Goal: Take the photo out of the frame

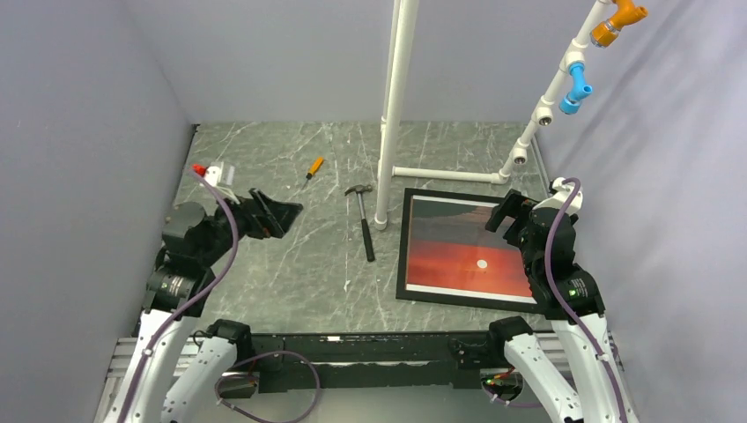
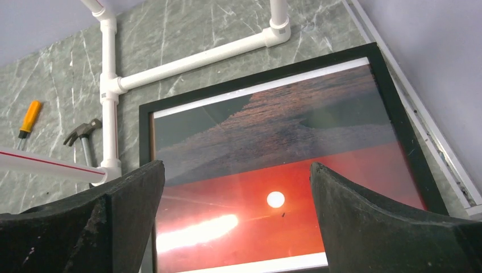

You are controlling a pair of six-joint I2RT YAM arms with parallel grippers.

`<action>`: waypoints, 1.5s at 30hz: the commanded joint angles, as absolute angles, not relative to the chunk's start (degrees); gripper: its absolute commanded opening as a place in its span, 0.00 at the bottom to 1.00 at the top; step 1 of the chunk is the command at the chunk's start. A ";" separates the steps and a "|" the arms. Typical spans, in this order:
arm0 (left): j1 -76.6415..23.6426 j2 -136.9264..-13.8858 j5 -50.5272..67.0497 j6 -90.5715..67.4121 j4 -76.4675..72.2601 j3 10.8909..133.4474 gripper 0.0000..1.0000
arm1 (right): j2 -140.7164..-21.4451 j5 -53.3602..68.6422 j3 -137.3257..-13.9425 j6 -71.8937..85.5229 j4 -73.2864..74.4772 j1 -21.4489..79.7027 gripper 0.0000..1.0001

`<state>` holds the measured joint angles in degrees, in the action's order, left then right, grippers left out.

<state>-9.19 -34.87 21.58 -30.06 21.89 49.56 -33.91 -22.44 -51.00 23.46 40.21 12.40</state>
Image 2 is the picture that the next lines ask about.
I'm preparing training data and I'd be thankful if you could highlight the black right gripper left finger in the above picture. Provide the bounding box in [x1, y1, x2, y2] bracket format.
[1, 160, 165, 272]

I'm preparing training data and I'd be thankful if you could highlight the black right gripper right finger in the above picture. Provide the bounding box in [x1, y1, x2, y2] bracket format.
[310, 162, 481, 272]

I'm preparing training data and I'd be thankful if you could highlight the black wooden picture frame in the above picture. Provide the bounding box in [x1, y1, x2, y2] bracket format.
[139, 43, 447, 272]

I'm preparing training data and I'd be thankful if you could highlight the orange handled screwdriver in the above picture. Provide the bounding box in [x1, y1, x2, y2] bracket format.
[16, 100, 42, 150]

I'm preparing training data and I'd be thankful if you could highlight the steel claw hammer black grip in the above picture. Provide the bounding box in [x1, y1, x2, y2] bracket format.
[63, 118, 102, 167]

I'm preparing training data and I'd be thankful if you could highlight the white PVC pipe structure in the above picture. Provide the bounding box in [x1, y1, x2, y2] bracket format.
[1, 1, 291, 185]

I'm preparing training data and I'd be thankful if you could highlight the aluminium wall edge rail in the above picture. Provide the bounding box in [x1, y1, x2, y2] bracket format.
[343, 1, 481, 220]

